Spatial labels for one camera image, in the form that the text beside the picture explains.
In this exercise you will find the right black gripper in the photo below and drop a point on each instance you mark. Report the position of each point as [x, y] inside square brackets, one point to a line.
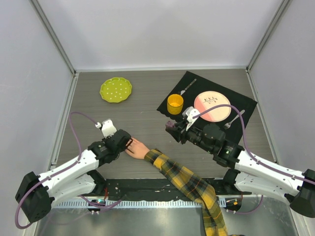
[179, 131]

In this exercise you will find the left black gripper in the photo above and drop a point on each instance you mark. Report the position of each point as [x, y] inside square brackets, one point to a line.
[105, 139]

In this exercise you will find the purple nail polish bottle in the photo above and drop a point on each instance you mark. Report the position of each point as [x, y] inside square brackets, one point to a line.
[169, 125]

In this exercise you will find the white nail polish cap brush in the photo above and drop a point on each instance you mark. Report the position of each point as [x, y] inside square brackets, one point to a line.
[128, 144]

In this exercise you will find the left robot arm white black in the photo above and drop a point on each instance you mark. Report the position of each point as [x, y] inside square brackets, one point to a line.
[38, 194]

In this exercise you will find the yellow plaid sleeve forearm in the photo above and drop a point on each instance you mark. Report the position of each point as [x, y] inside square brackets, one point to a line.
[194, 188]

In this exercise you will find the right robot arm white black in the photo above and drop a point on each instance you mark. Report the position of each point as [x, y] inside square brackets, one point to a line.
[249, 172]

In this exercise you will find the mannequin hand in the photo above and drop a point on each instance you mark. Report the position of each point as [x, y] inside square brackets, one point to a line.
[138, 150]

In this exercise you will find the yellow cup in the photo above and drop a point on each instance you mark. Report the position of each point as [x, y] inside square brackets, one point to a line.
[175, 104]

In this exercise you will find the black placemat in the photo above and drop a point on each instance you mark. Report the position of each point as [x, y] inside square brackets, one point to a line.
[241, 102]

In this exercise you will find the pink white plate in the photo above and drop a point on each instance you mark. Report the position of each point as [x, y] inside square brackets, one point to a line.
[209, 99]

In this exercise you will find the silver fork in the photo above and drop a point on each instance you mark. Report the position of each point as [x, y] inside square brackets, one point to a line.
[228, 125]

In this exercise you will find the green dotted plate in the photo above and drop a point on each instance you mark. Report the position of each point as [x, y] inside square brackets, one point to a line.
[115, 90]

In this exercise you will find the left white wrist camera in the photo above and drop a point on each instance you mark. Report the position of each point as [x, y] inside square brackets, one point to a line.
[107, 128]

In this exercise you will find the silver dark-handled knife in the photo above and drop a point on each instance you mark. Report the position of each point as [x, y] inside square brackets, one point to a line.
[187, 87]

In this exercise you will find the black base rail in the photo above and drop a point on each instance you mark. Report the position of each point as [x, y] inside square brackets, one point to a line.
[146, 189]

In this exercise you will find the white slotted cable duct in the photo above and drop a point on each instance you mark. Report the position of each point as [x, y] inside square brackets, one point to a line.
[80, 203]

